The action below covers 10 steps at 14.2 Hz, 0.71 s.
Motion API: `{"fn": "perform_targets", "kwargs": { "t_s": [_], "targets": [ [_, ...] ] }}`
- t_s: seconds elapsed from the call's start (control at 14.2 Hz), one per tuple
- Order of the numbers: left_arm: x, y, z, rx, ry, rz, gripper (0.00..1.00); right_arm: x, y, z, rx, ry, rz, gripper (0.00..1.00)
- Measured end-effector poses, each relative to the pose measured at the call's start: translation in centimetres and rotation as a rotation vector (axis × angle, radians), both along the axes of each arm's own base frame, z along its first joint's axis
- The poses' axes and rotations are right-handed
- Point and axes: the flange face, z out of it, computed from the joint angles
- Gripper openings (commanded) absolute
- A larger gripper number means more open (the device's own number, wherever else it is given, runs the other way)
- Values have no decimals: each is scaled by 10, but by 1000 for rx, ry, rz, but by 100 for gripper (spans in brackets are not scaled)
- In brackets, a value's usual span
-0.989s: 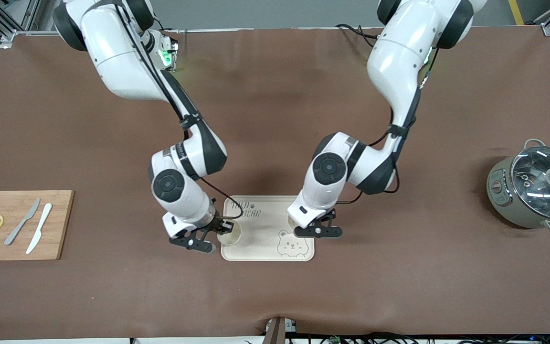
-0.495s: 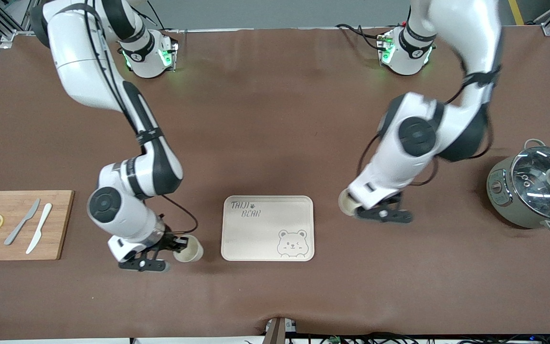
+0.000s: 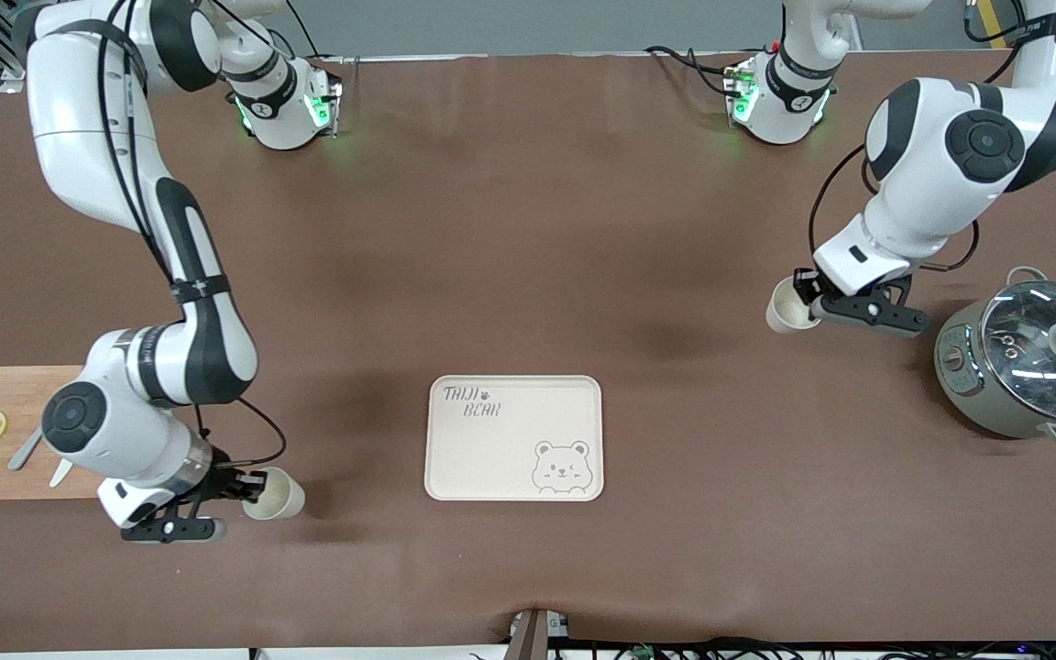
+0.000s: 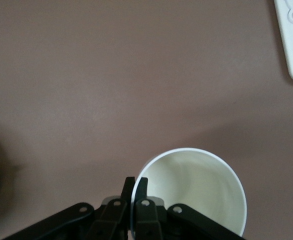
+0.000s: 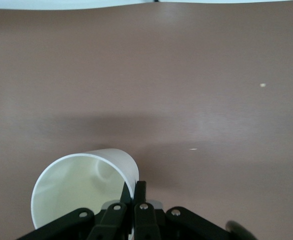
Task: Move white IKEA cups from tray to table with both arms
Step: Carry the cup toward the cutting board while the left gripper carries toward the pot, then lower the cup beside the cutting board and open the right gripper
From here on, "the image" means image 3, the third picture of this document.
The white IKEA cup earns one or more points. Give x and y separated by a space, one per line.
279 495
785 310

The white plastic knife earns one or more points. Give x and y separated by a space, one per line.
60 473

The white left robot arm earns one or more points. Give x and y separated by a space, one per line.
922 183

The grey-green electric cooking pot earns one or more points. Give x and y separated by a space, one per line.
977 385

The grey table clamp mount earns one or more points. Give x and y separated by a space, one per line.
537 632

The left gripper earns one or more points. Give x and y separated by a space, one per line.
808 285

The grey plastic knife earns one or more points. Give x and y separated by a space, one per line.
26 449

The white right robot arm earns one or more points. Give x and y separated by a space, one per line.
88 147

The cream bear print tray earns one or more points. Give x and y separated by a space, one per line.
510 440

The glass pot lid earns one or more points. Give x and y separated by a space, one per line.
1032 367

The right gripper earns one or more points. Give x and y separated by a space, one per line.
223 480

